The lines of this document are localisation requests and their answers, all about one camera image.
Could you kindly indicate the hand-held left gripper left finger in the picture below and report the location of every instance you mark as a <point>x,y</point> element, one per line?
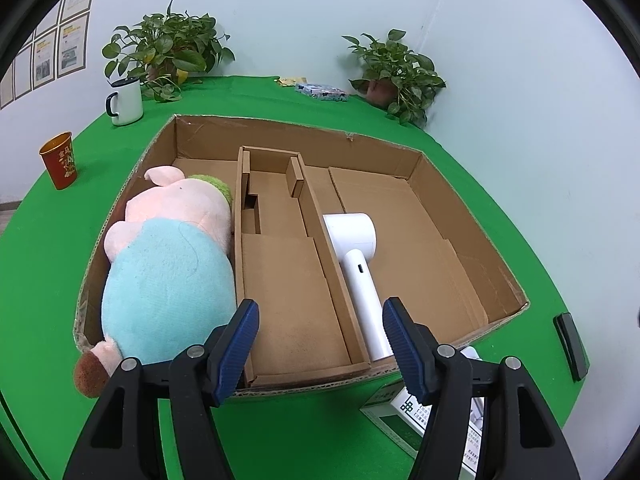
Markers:
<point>235,350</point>

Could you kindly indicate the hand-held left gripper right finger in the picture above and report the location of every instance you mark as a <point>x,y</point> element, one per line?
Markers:
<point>407,350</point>

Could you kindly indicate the white green long box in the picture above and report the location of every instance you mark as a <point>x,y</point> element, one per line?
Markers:
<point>395,420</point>

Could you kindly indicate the long brown cardboard box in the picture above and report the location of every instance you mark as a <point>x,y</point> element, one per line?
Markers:
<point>285,285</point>

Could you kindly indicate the white hair dryer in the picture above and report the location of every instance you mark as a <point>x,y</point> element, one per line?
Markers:
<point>360,270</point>

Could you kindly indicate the pink pig plush toy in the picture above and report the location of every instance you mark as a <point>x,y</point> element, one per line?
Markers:
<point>165,280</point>

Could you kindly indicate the large shallow cardboard box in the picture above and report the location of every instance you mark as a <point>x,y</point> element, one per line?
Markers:
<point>400,200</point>

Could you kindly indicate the flat black device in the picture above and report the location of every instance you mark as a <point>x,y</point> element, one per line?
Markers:
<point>571,345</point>

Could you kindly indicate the red paper cup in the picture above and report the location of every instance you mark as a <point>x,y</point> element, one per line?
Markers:
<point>60,162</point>

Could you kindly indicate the white enamel mug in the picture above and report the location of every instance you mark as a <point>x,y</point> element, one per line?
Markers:
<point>127,102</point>

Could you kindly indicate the blue patterned packet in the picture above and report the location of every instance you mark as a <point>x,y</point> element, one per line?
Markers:
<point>322,91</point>

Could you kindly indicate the yellow packet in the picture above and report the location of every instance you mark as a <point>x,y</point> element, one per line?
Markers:
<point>290,81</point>

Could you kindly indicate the green plant in clay pot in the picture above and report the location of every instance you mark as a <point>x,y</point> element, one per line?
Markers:
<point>395,75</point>

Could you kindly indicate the bushy potted green plant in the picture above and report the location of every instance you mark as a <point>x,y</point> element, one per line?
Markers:
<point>170,45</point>

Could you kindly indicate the wall of framed certificates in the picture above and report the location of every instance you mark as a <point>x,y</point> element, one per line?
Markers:
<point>70,45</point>

